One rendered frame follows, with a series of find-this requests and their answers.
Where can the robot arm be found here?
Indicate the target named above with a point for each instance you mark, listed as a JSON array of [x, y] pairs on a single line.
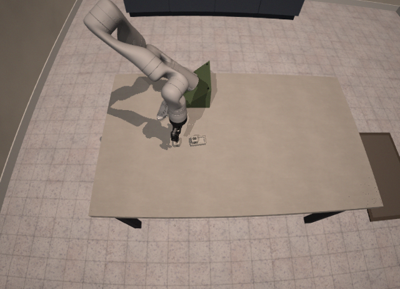
[[104, 18]]

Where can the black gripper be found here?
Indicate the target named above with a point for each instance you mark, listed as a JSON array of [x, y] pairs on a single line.
[[175, 133]]

